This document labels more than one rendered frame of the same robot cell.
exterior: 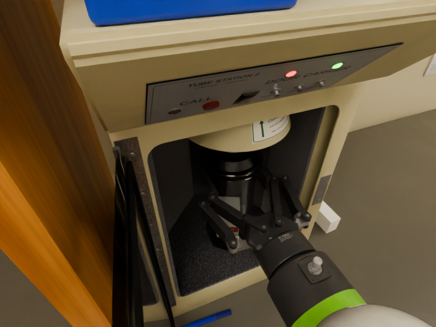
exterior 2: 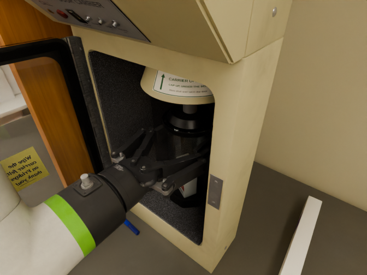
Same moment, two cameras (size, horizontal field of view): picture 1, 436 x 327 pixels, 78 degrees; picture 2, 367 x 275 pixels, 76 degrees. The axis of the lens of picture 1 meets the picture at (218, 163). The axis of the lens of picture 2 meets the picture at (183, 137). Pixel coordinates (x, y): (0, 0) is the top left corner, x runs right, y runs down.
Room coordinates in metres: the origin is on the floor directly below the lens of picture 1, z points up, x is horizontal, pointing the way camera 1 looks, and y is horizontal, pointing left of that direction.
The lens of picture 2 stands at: (0.17, -0.36, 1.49)
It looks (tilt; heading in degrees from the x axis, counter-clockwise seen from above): 37 degrees down; 60
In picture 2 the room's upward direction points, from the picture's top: straight up
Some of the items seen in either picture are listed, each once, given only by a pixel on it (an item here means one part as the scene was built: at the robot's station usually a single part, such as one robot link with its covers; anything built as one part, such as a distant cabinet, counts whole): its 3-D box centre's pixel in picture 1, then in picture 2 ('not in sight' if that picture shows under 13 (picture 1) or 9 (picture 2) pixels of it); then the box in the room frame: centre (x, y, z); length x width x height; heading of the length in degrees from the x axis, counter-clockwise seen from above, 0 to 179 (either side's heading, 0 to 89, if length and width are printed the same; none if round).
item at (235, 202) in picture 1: (230, 196); (188, 157); (0.37, -0.03, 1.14); 0.11 x 0.11 x 0.21
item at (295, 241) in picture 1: (276, 241); (131, 178); (0.23, -0.08, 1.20); 0.09 x 0.08 x 0.07; 22
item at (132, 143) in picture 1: (155, 254); (98, 132); (0.21, 0.09, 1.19); 0.03 x 0.02 x 0.39; 112
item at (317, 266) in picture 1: (308, 287); (92, 205); (0.16, -0.11, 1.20); 0.09 x 0.06 x 0.12; 112
